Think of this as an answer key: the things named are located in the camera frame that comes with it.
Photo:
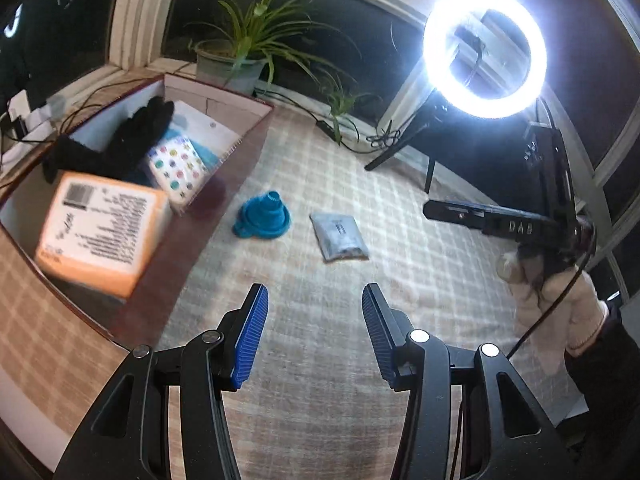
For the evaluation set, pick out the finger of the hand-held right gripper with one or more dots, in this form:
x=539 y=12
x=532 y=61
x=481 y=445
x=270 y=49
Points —
x=450 y=211

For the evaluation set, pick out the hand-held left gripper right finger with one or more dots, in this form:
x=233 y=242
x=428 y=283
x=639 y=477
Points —
x=377 y=332

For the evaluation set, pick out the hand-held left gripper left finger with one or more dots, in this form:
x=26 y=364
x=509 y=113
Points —
x=250 y=332

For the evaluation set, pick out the dark red storage box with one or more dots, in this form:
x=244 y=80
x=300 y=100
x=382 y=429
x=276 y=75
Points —
x=230 y=180

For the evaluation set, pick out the colourful print tissue pack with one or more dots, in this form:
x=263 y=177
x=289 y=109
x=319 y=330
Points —
x=175 y=165

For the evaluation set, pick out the orange paper box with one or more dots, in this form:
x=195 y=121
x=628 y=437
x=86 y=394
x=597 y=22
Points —
x=100 y=225

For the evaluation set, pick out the face mask pack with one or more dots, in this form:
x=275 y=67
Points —
x=200 y=120

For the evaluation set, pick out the black glove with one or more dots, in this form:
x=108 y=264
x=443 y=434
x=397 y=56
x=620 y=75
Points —
x=125 y=140

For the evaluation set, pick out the person's right forearm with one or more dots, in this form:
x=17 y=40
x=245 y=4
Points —
x=615 y=350

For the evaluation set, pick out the person's right hand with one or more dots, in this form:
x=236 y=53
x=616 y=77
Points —
x=560 y=315

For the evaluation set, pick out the grey wet wipe packet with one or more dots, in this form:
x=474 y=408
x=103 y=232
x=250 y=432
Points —
x=337 y=235

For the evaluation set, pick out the blue silicone funnel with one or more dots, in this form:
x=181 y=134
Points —
x=260 y=217

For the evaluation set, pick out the small green plant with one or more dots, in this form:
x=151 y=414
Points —
x=337 y=110

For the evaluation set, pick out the phone clamp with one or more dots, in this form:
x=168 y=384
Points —
x=470 y=40

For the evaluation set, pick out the large potted plant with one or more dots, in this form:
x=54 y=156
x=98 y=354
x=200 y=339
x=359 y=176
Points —
x=225 y=67

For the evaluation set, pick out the white power strip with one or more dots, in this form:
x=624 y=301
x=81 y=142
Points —
x=30 y=115

